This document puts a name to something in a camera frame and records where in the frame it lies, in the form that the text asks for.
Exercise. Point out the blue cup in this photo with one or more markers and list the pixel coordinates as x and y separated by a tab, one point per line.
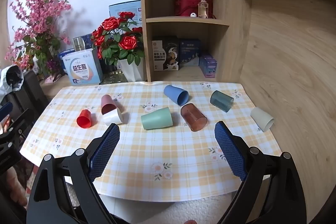
176	95

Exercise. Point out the large blue and white box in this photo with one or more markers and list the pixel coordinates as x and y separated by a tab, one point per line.
125	10

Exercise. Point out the light green cup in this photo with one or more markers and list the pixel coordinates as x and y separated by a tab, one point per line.
157	119

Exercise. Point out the pink blossom branches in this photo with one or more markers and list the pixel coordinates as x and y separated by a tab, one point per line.
39	22

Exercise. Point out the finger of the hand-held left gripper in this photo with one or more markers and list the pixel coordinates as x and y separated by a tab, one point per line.
9	147
5	111

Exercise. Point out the red rose bouquet white vase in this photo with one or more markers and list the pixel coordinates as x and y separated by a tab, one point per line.
123	43

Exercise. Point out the teal translucent cup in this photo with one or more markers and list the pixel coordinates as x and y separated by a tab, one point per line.
221	101

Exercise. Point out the clear perfume bottle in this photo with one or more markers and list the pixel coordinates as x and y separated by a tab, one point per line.
203	8

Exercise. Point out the white and blue carton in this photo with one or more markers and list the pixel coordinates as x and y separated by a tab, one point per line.
81	67

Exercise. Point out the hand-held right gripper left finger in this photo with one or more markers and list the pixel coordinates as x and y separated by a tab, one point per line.
105	150

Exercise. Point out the wooden shelf unit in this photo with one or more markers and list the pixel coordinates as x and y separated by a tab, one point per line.
183	27

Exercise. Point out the steel cup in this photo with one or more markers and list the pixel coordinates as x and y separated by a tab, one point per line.
78	44

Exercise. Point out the white cup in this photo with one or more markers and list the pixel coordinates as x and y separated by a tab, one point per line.
113	118

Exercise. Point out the black chair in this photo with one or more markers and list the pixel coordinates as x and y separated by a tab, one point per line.
31	92

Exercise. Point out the dark blue box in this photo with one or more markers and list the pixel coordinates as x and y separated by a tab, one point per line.
189	52

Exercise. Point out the brown translucent cup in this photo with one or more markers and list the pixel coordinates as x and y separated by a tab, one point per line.
193	117

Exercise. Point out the purple box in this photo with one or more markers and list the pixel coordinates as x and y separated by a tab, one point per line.
208	66

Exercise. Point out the white and black bag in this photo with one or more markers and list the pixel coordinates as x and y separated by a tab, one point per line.
11	78

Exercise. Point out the cream cup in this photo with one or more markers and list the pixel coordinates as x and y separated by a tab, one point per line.
262	119

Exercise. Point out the red plastic cup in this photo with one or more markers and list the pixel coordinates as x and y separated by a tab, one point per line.
84	119

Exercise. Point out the black biscuit box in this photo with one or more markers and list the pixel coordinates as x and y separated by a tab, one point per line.
165	56

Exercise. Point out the small white round gadget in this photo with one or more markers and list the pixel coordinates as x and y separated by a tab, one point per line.
193	14

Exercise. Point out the dusty pink cup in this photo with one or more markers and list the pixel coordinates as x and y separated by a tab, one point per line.
107	104

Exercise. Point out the yellow checked floral table mat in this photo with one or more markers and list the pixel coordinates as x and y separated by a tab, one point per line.
162	150

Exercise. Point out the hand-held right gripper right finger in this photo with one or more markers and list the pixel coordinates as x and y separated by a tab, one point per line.
231	150

